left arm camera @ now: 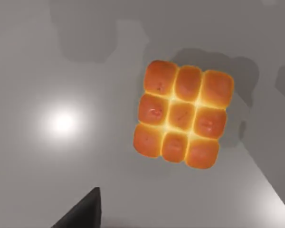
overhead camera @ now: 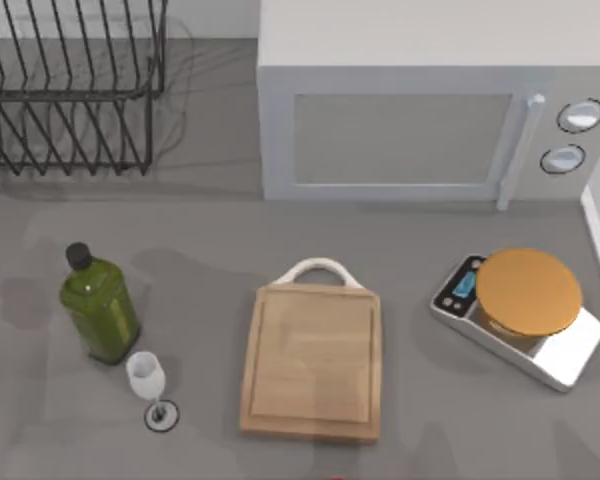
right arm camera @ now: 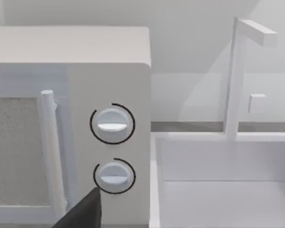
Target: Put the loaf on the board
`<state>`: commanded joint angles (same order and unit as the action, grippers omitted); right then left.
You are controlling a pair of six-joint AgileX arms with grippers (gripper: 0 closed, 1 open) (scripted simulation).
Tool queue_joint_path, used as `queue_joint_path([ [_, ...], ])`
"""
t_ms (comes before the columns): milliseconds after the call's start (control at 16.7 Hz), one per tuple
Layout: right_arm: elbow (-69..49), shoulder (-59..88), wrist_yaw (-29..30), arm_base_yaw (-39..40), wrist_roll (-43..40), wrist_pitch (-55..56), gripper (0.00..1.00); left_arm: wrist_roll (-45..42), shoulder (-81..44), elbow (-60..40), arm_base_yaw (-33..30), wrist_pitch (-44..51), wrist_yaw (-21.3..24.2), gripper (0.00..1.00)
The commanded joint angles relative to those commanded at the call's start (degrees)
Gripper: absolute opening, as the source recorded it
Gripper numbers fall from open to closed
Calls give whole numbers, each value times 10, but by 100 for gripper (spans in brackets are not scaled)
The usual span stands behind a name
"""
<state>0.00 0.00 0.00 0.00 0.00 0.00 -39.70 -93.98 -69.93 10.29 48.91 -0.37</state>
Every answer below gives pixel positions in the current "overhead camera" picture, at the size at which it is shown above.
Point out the silver kitchen scale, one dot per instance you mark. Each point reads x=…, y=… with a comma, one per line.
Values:
x=555, y=355

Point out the wooden cutting board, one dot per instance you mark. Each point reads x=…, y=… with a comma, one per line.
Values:
x=312, y=360

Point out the small microwave knob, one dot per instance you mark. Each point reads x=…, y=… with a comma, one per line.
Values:
x=561, y=159

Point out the green bottle with black cap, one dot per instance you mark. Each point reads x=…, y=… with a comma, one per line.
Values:
x=100, y=310

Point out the pale microwave oven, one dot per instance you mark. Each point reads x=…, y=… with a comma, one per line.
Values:
x=380, y=45

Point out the large microwave knob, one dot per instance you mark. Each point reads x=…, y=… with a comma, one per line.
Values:
x=580, y=116

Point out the clear wine glass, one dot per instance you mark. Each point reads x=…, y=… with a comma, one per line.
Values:
x=145, y=377

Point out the microwave door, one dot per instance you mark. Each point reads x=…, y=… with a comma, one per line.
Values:
x=395, y=137

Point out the orange round lid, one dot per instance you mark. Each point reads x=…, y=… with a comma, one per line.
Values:
x=528, y=291

